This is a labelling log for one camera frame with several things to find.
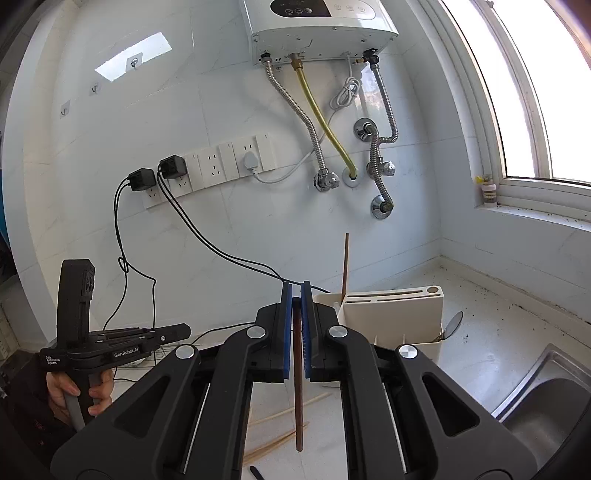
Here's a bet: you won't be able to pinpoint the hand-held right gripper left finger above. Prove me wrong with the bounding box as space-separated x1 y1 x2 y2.
51 281 294 477

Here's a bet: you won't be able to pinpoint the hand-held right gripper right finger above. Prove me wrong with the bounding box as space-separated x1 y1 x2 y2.
301 281 539 479

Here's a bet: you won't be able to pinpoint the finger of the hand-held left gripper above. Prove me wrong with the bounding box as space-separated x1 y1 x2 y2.
89 326 155 345
137 322 193 350

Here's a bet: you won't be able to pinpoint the cream plastic utensil holder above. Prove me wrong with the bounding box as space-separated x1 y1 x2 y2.
314 285 445 388

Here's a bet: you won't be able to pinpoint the grey translucent spoon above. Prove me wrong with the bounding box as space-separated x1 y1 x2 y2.
429 311 464 344

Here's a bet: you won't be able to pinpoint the person's left forearm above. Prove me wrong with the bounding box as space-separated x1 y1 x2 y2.
0 351 75 467

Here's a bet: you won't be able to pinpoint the person's left hand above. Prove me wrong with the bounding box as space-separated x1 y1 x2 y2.
45 368 115 422

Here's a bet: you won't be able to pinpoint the black power adapter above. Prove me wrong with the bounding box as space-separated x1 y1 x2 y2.
158 155 188 180
127 168 156 192

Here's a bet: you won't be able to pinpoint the chrome angle valve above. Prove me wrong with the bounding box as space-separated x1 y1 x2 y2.
367 159 397 179
314 168 340 191

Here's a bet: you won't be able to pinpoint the small bottle on windowsill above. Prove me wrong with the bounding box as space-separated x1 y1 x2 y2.
478 174 498 207

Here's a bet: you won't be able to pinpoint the stainless steel sink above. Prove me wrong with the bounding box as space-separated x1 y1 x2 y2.
492 344 591 462

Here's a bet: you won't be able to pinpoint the white framed window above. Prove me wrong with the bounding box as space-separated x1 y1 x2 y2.
406 0 591 222

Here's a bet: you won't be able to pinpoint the white wall socket row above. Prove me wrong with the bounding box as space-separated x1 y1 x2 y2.
141 133 276 210

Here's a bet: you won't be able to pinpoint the water heater hoses and valves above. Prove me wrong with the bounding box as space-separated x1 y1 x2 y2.
243 55 363 184

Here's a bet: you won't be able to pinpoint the yellow gas hose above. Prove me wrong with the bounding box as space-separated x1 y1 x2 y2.
293 53 357 180

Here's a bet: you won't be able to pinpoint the corrugated metal hose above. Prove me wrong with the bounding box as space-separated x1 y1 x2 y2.
367 127 393 206
365 48 399 144
261 53 326 174

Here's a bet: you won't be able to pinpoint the white wall water heater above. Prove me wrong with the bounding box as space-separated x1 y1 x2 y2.
240 0 400 69

